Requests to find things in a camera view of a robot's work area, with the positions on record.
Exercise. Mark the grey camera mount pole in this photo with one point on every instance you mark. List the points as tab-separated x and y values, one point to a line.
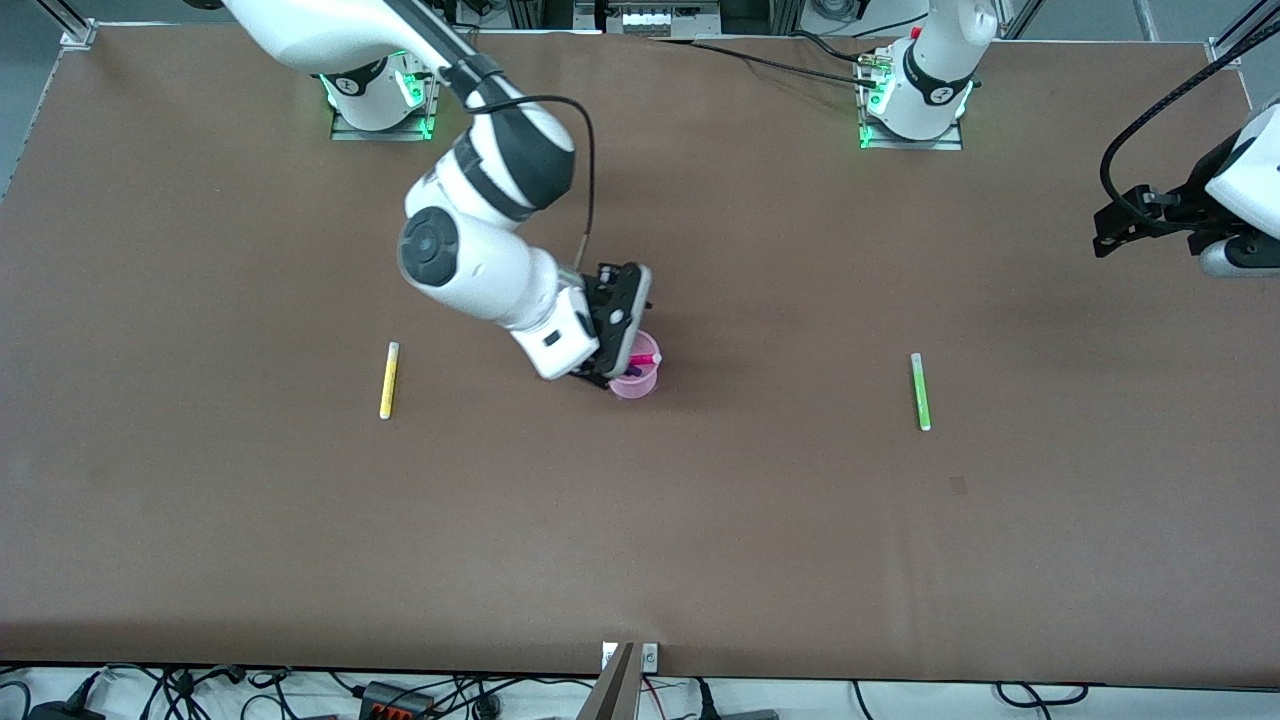
612	695

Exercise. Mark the green marker pen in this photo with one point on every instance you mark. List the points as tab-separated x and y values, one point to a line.
921	400

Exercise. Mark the yellow marker pen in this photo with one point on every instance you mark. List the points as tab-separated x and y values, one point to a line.
388	385

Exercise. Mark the pink cup holder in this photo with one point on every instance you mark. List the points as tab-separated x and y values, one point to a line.
640	388

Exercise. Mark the grey electrical terminal block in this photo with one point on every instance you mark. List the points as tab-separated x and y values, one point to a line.
655	20

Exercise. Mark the black orange power strip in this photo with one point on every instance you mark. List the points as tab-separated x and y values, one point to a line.
395	705

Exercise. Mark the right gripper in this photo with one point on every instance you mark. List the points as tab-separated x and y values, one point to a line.
603	296

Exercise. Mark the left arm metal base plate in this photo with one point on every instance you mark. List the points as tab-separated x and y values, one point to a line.
910	144

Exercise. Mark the black power adapter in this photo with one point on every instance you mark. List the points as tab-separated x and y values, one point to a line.
60	712

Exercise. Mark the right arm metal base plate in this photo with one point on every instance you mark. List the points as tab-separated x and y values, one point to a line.
380	134

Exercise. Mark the pink marker pen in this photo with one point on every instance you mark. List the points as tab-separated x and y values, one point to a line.
645	359

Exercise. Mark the white metal bracket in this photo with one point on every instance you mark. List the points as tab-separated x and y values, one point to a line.
650	657

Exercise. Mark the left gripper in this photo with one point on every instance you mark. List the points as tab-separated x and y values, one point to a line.
1178	207

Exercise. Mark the black plug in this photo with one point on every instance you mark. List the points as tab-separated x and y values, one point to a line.
705	705

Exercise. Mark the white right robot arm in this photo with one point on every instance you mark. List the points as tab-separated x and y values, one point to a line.
470	260

